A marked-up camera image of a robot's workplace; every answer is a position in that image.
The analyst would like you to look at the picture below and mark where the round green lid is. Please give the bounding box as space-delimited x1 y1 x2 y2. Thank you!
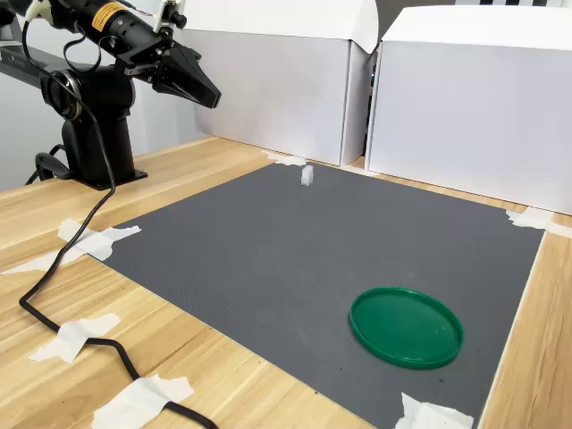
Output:
349 286 465 371

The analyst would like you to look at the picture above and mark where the white cardboard box with flap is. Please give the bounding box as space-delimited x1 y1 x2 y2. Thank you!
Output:
181 0 381 167

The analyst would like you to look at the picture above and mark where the white tape piece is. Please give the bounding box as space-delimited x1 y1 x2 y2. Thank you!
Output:
392 391 475 429
262 150 309 167
505 206 572 238

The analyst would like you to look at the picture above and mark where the white tape cross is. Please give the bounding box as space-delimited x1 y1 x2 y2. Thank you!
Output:
0 217 143 276

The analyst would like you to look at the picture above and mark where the dark grey mat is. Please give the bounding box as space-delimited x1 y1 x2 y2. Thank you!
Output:
100 160 546 429

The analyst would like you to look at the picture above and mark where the large white cardboard box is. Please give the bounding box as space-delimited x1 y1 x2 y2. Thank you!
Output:
364 4 572 216

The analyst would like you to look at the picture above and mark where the black white checker board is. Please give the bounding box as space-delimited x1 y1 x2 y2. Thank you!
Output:
480 0 572 7

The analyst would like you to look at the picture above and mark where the small white camera box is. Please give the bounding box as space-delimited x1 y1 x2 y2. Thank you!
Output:
153 0 189 33

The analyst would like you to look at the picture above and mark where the black base power cable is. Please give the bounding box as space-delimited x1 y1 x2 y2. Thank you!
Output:
24 142 72 187

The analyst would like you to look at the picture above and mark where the thick black camera cable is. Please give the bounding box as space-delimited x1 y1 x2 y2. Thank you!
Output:
18 17 221 429

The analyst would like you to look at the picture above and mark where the white tape over cable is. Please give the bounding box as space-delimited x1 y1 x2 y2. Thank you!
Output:
28 312 122 364
91 374 197 429

